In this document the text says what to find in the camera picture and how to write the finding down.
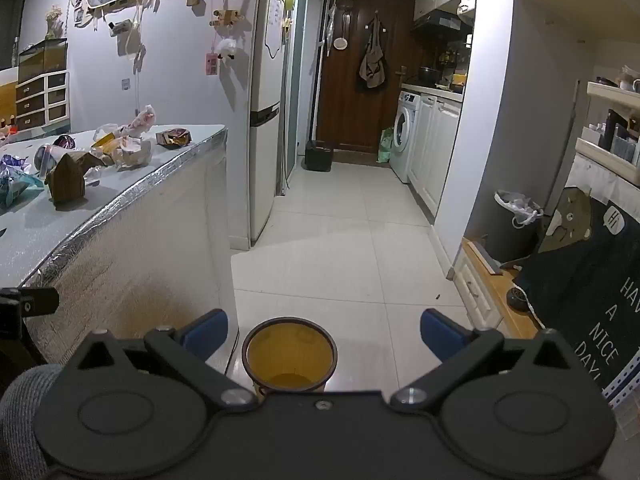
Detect black range hood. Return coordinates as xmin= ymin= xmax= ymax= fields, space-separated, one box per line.
xmin=411 ymin=9 xmax=474 ymax=37

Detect white kitchen base cabinets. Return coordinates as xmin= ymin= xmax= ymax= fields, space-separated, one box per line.
xmin=407 ymin=91 xmax=465 ymax=221

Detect white and brown drawer chest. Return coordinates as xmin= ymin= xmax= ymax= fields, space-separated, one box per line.
xmin=15 ymin=70 xmax=69 ymax=129

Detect black round object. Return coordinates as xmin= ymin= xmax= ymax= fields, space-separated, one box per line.
xmin=506 ymin=285 xmax=534 ymax=312

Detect cream wall shelf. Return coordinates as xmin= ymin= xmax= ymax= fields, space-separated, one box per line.
xmin=574 ymin=64 xmax=640 ymax=187

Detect teal packet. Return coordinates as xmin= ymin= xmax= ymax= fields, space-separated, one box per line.
xmin=0 ymin=169 xmax=45 ymax=210

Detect brown paper carton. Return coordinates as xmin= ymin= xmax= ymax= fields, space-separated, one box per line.
xmin=45 ymin=152 xmax=87 ymax=206

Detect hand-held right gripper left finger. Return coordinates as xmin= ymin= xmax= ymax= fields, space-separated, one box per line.
xmin=67 ymin=309 xmax=257 ymax=409

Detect hanging cloth bag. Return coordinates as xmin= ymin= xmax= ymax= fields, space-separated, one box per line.
xmin=356 ymin=15 xmax=389 ymax=94

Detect yellow trash bin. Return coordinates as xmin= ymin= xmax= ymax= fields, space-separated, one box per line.
xmin=241 ymin=316 xmax=338 ymax=395

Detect grey trash can with liner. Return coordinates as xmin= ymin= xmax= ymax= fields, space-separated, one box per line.
xmin=494 ymin=189 xmax=544 ymax=262

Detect white refrigerator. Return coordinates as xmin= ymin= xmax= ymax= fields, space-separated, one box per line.
xmin=249 ymin=0 xmax=297 ymax=247

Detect dark bear print cloth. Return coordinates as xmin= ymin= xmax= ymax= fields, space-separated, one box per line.
xmin=514 ymin=186 xmax=640 ymax=402

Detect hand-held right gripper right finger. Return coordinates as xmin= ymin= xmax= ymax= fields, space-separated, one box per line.
xmin=391 ymin=309 xmax=583 ymax=409

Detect glass tank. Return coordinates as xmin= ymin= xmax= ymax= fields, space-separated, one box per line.
xmin=17 ymin=37 xmax=69 ymax=84

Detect low wooden-top cabinet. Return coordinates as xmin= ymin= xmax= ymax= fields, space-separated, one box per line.
xmin=451 ymin=236 xmax=547 ymax=342

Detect brown wooden door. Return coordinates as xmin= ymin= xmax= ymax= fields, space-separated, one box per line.
xmin=318 ymin=0 xmax=417 ymax=153

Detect person's left forearm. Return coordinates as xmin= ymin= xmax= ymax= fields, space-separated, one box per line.
xmin=0 ymin=364 xmax=64 ymax=467

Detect red and white plastic wrapper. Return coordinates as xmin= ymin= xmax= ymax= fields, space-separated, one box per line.
xmin=121 ymin=105 xmax=156 ymax=137

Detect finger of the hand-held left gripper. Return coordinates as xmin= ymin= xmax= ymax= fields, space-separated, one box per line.
xmin=20 ymin=287 xmax=60 ymax=317

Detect green bag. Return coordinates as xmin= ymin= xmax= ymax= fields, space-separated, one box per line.
xmin=377 ymin=127 xmax=396 ymax=164

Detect wooden airplane decoration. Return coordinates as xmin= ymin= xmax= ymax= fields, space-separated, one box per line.
xmin=210 ymin=8 xmax=244 ymax=29

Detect beige paper bag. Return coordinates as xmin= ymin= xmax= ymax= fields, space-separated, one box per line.
xmin=112 ymin=136 xmax=152 ymax=170

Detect flower vase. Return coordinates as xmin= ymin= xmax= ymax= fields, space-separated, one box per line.
xmin=45 ymin=5 xmax=67 ymax=41

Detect gold brown snack wrapper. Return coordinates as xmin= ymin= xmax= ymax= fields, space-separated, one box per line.
xmin=156 ymin=128 xmax=193 ymax=149

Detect black bin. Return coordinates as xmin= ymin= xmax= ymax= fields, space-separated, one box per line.
xmin=304 ymin=139 xmax=335 ymax=172

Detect white washing machine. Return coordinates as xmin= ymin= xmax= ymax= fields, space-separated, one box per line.
xmin=389 ymin=90 xmax=422 ymax=184

